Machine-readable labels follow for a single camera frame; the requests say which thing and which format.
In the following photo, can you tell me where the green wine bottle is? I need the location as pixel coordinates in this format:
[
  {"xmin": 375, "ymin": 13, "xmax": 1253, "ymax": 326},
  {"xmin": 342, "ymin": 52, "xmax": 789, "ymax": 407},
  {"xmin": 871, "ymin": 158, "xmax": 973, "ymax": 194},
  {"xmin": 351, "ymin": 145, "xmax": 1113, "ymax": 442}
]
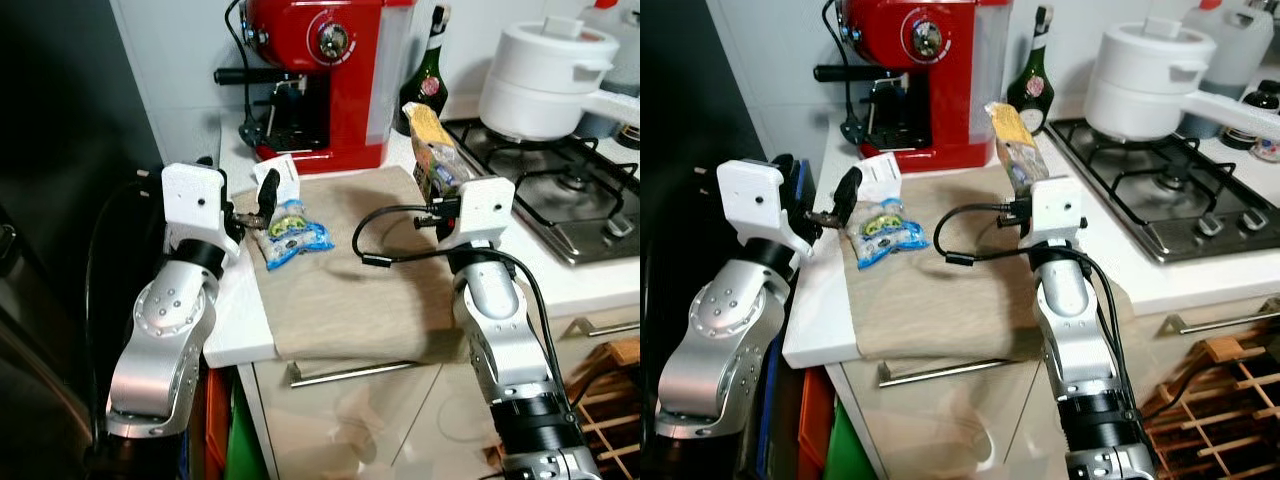
[
  {"xmin": 398, "ymin": 5, "xmax": 451, "ymax": 136},
  {"xmin": 1005, "ymin": 5, "xmax": 1056, "ymax": 136}
]

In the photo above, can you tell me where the white paper receipt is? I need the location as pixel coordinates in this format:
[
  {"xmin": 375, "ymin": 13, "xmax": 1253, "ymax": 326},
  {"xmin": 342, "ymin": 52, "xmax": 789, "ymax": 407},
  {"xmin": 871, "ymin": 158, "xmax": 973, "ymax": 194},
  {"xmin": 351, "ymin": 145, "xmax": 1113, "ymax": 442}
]
[
  {"xmin": 855, "ymin": 153, "xmax": 904, "ymax": 204},
  {"xmin": 255, "ymin": 153, "xmax": 301, "ymax": 206}
]

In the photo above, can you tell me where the red coffee machine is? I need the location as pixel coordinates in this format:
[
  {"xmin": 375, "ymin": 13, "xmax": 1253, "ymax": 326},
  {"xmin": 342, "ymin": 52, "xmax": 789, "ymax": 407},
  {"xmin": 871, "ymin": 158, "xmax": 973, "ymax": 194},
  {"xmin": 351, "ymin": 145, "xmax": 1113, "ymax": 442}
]
[
  {"xmin": 812, "ymin": 0, "xmax": 1016, "ymax": 173},
  {"xmin": 215, "ymin": 0, "xmax": 416, "ymax": 176}
]

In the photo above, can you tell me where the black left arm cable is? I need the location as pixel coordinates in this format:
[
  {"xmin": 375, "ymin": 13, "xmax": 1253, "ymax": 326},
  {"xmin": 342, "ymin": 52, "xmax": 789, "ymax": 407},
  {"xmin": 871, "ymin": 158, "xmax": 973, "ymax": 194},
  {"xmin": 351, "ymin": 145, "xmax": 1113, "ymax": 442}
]
[{"xmin": 85, "ymin": 170, "xmax": 166, "ymax": 441}]

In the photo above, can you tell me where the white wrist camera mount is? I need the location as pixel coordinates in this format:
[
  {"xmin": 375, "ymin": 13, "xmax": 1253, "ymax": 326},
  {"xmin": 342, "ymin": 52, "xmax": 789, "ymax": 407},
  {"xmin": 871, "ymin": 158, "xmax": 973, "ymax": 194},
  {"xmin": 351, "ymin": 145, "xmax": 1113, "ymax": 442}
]
[
  {"xmin": 437, "ymin": 177, "xmax": 516, "ymax": 251},
  {"xmin": 717, "ymin": 158, "xmax": 813, "ymax": 263},
  {"xmin": 160, "ymin": 163, "xmax": 241, "ymax": 266},
  {"xmin": 1028, "ymin": 178, "xmax": 1086, "ymax": 251}
]

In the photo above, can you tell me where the black tall appliance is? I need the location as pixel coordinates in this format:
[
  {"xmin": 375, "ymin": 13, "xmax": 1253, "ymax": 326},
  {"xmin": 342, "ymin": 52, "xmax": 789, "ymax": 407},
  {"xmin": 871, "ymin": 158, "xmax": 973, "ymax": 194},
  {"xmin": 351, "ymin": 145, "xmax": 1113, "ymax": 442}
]
[
  {"xmin": 640, "ymin": 0, "xmax": 736, "ymax": 480},
  {"xmin": 0, "ymin": 0, "xmax": 166, "ymax": 480}
]

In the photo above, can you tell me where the translucent plastic jug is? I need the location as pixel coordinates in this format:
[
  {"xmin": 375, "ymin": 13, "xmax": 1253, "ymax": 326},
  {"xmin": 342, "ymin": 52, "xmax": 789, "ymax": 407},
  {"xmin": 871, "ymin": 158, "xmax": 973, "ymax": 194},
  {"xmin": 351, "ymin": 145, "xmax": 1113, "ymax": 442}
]
[
  {"xmin": 580, "ymin": 0, "xmax": 641, "ymax": 136},
  {"xmin": 1180, "ymin": 0, "xmax": 1276, "ymax": 136}
]

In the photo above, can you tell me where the steel drawer handle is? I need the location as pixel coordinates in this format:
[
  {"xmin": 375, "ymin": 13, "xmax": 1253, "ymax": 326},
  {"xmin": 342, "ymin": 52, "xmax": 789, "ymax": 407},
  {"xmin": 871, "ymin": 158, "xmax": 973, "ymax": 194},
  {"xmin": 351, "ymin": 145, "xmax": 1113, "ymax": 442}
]
[
  {"xmin": 1165, "ymin": 312, "xmax": 1280, "ymax": 336},
  {"xmin": 878, "ymin": 358, "xmax": 1011, "ymax": 389},
  {"xmin": 288, "ymin": 358, "xmax": 421, "ymax": 389},
  {"xmin": 575, "ymin": 315, "xmax": 641, "ymax": 339}
]

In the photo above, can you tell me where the white kitchen counter cabinet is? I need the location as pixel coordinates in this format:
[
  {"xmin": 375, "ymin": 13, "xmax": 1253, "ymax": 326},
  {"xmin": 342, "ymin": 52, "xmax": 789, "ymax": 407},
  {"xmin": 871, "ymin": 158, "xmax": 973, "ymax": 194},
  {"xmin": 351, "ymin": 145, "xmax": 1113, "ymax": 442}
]
[
  {"xmin": 780, "ymin": 110, "xmax": 1280, "ymax": 480},
  {"xmin": 200, "ymin": 110, "xmax": 641, "ymax": 480}
]

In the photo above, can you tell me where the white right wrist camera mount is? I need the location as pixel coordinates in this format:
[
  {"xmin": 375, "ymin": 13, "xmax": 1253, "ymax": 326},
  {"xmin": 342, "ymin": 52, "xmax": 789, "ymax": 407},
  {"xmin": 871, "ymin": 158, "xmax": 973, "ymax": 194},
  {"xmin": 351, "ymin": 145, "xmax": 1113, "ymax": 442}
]
[
  {"xmin": 1028, "ymin": 178, "xmax": 1086, "ymax": 251},
  {"xmin": 437, "ymin": 177, "xmax": 516, "ymax": 251}
]

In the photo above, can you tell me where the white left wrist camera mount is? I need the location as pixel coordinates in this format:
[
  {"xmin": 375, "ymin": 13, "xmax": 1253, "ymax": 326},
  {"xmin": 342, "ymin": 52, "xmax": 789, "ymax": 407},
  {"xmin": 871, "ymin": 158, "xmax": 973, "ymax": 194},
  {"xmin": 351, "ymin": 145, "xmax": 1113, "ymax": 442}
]
[
  {"xmin": 160, "ymin": 163, "xmax": 241, "ymax": 266},
  {"xmin": 717, "ymin": 158, "xmax": 813, "ymax": 263}
]

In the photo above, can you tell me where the white pot with handle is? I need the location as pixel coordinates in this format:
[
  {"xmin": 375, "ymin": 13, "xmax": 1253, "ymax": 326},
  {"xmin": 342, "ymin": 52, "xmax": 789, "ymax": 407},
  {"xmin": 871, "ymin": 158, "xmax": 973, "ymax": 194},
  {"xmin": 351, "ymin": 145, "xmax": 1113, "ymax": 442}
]
[
  {"xmin": 478, "ymin": 15, "xmax": 641, "ymax": 141},
  {"xmin": 1083, "ymin": 18, "xmax": 1280, "ymax": 141}
]

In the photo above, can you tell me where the green board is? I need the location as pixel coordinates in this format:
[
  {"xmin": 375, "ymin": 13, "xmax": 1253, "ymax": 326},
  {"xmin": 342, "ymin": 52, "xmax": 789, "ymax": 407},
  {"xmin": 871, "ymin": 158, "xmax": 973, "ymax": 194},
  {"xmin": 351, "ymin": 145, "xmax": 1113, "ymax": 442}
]
[
  {"xmin": 225, "ymin": 385, "xmax": 273, "ymax": 480},
  {"xmin": 820, "ymin": 400, "xmax": 887, "ymax": 480}
]

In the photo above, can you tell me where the orange board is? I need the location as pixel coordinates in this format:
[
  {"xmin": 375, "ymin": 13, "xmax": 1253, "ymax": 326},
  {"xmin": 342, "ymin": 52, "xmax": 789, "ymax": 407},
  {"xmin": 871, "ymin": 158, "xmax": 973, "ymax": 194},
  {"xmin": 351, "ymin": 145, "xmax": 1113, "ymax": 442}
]
[
  {"xmin": 204, "ymin": 368, "xmax": 235, "ymax": 480},
  {"xmin": 795, "ymin": 368, "xmax": 837, "ymax": 480}
]

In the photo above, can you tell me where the beige counter mat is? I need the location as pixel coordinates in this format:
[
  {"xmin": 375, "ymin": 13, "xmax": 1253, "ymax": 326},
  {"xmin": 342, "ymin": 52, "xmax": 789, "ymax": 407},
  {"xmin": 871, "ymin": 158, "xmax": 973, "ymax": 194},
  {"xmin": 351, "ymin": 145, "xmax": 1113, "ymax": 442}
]
[
  {"xmin": 838, "ymin": 165, "xmax": 1136, "ymax": 361},
  {"xmin": 245, "ymin": 165, "xmax": 471, "ymax": 363}
]

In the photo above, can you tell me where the dark small bottle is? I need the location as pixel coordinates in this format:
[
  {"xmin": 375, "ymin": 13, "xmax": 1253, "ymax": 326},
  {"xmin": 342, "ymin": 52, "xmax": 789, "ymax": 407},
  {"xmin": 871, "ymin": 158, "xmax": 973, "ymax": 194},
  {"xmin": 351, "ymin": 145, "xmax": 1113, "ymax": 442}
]
[{"xmin": 1225, "ymin": 78, "xmax": 1280, "ymax": 151}]

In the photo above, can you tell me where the yellow snack packet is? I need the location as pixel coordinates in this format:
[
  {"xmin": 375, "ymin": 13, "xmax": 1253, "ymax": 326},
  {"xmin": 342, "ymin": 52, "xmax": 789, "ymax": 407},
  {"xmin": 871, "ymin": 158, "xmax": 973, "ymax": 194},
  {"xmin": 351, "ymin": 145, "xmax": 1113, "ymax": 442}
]
[
  {"xmin": 400, "ymin": 102, "xmax": 476, "ymax": 206},
  {"xmin": 985, "ymin": 100, "xmax": 1051, "ymax": 196}
]

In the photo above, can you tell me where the black coffee machine cable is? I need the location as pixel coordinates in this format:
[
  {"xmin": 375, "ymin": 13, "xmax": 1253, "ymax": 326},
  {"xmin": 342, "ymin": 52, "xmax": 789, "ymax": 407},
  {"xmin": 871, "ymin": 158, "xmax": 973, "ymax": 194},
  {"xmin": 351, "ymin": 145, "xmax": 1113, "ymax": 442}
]
[
  {"xmin": 820, "ymin": 0, "xmax": 866, "ymax": 146},
  {"xmin": 222, "ymin": 0, "xmax": 263, "ymax": 151}
]

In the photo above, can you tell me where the blue white snack packet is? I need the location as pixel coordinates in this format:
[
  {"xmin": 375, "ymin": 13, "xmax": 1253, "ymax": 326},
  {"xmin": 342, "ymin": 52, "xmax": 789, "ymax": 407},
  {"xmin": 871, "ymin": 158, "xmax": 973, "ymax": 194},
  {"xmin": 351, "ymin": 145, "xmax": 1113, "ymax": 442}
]
[
  {"xmin": 845, "ymin": 198, "xmax": 931, "ymax": 271},
  {"xmin": 250, "ymin": 198, "xmax": 334, "ymax": 273}
]

